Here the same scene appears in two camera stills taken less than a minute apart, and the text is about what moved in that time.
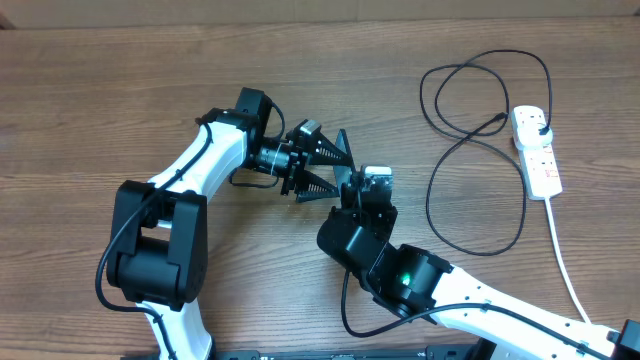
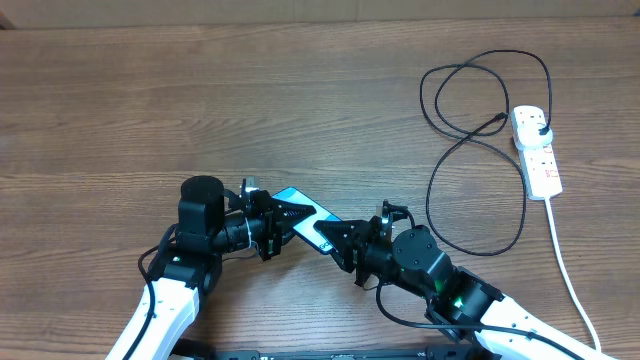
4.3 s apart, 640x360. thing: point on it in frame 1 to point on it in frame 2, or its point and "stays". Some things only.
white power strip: x=541 y=172 stays
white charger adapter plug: x=526 y=131 stays
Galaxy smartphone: x=343 y=174 to x=306 y=228
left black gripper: x=297 y=173 to x=277 y=224
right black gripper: x=390 y=219 to x=353 y=250
